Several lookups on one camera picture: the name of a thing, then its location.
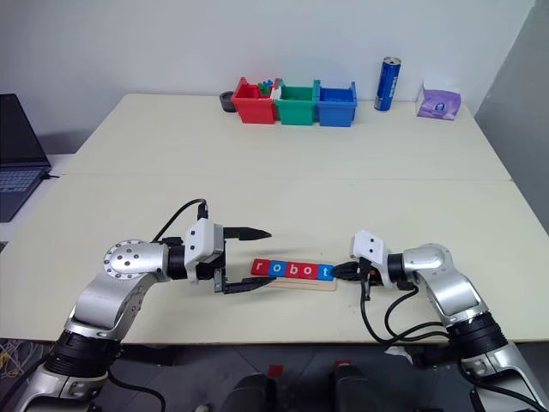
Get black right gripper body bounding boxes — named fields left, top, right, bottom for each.
left=357, top=258, right=385, bottom=289

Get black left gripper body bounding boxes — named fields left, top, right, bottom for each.
left=195, top=251, right=227, bottom=294

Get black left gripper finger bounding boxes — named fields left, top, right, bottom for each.
left=222, top=276, right=276, bottom=295
left=224, top=227, right=273, bottom=242

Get wooden letter tray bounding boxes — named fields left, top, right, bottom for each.
left=252, top=274, right=338, bottom=294

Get dark rounded shape red cap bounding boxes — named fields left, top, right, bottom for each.
left=230, top=363, right=279, bottom=412
left=329, top=360, right=383, bottom=412

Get red plastic bin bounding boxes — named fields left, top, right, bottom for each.
left=231, top=76, right=278, bottom=125

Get green plastic bin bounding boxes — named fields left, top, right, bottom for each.
left=274, top=78, right=319, bottom=127

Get black round bowl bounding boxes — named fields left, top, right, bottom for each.
left=219, top=90, right=238, bottom=114

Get blue plastic bin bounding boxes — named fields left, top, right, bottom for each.
left=315, top=80, right=359, bottom=129

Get purple tissue box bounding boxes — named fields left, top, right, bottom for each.
left=414, top=78, right=462, bottom=120

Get blue drink can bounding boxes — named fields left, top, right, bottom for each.
left=373, top=55, right=402, bottom=112

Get dark grey laptop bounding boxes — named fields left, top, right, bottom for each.
left=0, top=94, right=53, bottom=224

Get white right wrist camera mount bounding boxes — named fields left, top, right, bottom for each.
left=350, top=229, right=390, bottom=276

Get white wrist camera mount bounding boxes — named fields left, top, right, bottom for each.
left=350, top=229, right=390, bottom=276
left=184, top=218, right=225, bottom=285

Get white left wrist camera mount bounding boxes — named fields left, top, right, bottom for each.
left=184, top=218, right=225, bottom=285

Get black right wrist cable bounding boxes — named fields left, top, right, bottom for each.
left=359, top=278, right=452, bottom=345

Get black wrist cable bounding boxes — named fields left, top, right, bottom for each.
left=359, top=278, right=452, bottom=345
left=152, top=197, right=211, bottom=241

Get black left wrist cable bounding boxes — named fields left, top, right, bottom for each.
left=152, top=197, right=211, bottom=241

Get thick black cable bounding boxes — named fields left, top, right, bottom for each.
left=106, top=372, right=167, bottom=412

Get tangled thin wires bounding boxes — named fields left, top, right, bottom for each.
left=0, top=337, right=49, bottom=379

